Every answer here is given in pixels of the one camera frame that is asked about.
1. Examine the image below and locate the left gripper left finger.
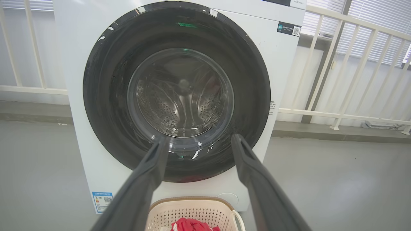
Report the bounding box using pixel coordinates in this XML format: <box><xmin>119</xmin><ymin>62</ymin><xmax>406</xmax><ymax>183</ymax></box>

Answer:
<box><xmin>91</xmin><ymin>136</ymin><xmax>170</xmax><ymax>231</ymax></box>

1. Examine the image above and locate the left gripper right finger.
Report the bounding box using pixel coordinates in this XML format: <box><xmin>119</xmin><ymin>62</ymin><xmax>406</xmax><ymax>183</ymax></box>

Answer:
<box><xmin>232</xmin><ymin>134</ymin><xmax>311</xmax><ymax>231</ymax></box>

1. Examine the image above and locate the red garment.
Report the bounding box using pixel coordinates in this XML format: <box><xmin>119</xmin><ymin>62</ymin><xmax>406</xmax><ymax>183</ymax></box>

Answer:
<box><xmin>170</xmin><ymin>218</ymin><xmax>221</xmax><ymax>231</ymax></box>

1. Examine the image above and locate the washing machine glass door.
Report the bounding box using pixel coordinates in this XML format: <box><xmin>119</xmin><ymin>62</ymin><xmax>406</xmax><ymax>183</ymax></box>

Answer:
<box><xmin>83</xmin><ymin>1</ymin><xmax>271</xmax><ymax>183</ymax></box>

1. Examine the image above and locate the cream perforated laundry basket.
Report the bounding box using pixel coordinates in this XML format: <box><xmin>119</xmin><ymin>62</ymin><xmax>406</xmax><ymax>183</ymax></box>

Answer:
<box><xmin>145</xmin><ymin>196</ymin><xmax>246</xmax><ymax>231</ymax></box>

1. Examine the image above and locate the white front-load washing machine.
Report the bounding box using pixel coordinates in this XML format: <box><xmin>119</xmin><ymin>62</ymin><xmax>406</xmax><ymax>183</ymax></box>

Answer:
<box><xmin>53</xmin><ymin>0</ymin><xmax>307</xmax><ymax>214</ymax></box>

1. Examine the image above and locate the white railing fence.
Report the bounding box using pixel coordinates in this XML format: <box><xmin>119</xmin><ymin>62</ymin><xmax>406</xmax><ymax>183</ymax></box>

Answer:
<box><xmin>278</xmin><ymin>5</ymin><xmax>411</xmax><ymax>135</ymax></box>
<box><xmin>0</xmin><ymin>0</ymin><xmax>69</xmax><ymax>96</ymax></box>

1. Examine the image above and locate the grey metal floor plate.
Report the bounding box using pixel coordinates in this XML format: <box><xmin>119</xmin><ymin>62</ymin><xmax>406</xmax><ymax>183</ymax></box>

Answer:
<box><xmin>361</xmin><ymin>121</ymin><xmax>399</xmax><ymax>130</ymax></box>

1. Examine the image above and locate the white window blind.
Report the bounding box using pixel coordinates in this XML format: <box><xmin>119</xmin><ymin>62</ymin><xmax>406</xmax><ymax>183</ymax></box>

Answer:
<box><xmin>301</xmin><ymin>0</ymin><xmax>411</xmax><ymax>67</ymax></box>
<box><xmin>0</xmin><ymin>0</ymin><xmax>54</xmax><ymax>12</ymax></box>

